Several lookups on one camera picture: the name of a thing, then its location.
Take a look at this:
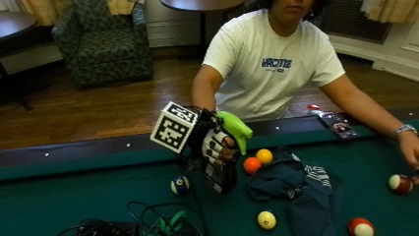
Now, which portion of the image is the radiator grille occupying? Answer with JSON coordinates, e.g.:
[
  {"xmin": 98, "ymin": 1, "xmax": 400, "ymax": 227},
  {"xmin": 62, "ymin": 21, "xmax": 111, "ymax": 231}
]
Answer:
[{"xmin": 320, "ymin": 0, "xmax": 392, "ymax": 45}]

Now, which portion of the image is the dark pool table rail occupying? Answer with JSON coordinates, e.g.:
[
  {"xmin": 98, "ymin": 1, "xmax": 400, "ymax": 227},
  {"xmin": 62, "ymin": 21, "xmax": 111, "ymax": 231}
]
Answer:
[{"xmin": 0, "ymin": 107, "xmax": 419, "ymax": 182}]

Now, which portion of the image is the silver wrist bracelet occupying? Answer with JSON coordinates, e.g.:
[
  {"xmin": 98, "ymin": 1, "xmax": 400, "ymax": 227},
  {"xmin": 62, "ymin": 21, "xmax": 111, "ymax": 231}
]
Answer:
[{"xmin": 389, "ymin": 124, "xmax": 419, "ymax": 138}]

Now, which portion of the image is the black cables bundle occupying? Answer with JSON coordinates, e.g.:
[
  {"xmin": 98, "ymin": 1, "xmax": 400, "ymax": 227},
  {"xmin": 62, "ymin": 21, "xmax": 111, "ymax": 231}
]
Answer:
[{"xmin": 57, "ymin": 201, "xmax": 207, "ymax": 236}]

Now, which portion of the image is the round dark wooden table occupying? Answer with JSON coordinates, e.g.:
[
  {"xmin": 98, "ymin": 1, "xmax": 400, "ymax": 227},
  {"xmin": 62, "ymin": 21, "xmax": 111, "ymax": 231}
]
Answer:
[{"xmin": 158, "ymin": 0, "xmax": 246, "ymax": 47}]

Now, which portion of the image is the orange billiard ball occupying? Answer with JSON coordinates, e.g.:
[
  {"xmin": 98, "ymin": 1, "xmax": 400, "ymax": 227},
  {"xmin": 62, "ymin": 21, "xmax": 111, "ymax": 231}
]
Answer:
[{"xmin": 242, "ymin": 156, "xmax": 263, "ymax": 175}]

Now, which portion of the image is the small red and white object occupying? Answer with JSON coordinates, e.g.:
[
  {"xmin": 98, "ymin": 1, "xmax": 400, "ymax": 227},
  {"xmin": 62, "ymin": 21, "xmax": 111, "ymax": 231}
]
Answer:
[{"xmin": 304, "ymin": 103, "xmax": 323, "ymax": 116}]

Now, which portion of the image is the green trigger spray bottle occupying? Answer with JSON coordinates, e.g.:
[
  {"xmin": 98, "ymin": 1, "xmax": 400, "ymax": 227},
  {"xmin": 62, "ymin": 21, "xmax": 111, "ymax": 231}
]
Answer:
[{"xmin": 203, "ymin": 110, "xmax": 254, "ymax": 197}]

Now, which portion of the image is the dark blue cloth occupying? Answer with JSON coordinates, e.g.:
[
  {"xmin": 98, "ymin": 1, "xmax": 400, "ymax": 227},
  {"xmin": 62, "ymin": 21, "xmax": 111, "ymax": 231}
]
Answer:
[{"xmin": 246, "ymin": 146, "xmax": 346, "ymax": 236}]

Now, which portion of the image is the dark red striped billiard ball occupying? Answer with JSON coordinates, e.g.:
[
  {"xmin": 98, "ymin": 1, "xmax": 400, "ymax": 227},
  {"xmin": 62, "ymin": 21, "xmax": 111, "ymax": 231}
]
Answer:
[{"xmin": 387, "ymin": 173, "xmax": 415, "ymax": 195}]

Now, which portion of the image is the yellow-orange billiard ball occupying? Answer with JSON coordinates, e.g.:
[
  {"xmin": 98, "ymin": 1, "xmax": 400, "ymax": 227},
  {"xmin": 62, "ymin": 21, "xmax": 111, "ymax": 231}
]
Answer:
[{"xmin": 255, "ymin": 147, "xmax": 275, "ymax": 165}]

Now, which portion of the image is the person in white t-shirt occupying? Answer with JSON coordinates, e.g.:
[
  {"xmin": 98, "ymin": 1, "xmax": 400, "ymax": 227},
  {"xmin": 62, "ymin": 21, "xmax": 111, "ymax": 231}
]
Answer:
[{"xmin": 190, "ymin": 0, "xmax": 419, "ymax": 171}]

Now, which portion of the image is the dark wooden side table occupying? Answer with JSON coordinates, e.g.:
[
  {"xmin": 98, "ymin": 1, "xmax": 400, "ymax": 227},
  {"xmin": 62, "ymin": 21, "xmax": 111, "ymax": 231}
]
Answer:
[{"xmin": 0, "ymin": 10, "xmax": 41, "ymax": 112}]

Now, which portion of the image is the bright red striped billiard ball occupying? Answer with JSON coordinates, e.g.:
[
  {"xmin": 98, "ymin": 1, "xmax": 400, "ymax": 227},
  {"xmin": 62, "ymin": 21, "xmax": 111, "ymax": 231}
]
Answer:
[{"xmin": 347, "ymin": 217, "xmax": 376, "ymax": 236}]

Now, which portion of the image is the green strap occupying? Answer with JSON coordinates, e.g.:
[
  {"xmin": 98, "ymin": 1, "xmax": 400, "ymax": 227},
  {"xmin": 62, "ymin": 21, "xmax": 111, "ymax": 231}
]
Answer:
[{"xmin": 151, "ymin": 209, "xmax": 189, "ymax": 236}]

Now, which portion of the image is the yellow billiard ball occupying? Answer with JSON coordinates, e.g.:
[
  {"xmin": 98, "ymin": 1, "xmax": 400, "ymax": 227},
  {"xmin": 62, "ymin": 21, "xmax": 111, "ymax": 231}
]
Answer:
[{"xmin": 255, "ymin": 210, "xmax": 278, "ymax": 231}]

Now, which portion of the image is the green patterned armchair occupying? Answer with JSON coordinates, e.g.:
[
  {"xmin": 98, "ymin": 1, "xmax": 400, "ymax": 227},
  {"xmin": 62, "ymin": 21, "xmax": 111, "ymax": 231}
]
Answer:
[{"xmin": 49, "ymin": 0, "xmax": 154, "ymax": 89}]

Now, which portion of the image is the blue striped billiard ball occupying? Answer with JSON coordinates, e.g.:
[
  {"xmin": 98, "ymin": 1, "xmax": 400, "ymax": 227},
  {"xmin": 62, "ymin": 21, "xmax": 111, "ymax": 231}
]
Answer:
[{"xmin": 169, "ymin": 175, "xmax": 191, "ymax": 197}]

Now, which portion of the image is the yellow curtain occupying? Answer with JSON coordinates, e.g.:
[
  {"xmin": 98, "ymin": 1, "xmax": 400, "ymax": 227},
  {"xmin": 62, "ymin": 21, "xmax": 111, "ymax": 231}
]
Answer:
[
  {"xmin": 18, "ymin": 0, "xmax": 137, "ymax": 27},
  {"xmin": 360, "ymin": 0, "xmax": 419, "ymax": 25}
]

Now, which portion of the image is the white marker cube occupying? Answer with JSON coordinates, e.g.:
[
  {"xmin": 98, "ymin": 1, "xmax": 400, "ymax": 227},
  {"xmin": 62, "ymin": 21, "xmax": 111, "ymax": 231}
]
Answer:
[{"xmin": 149, "ymin": 100, "xmax": 201, "ymax": 154}]

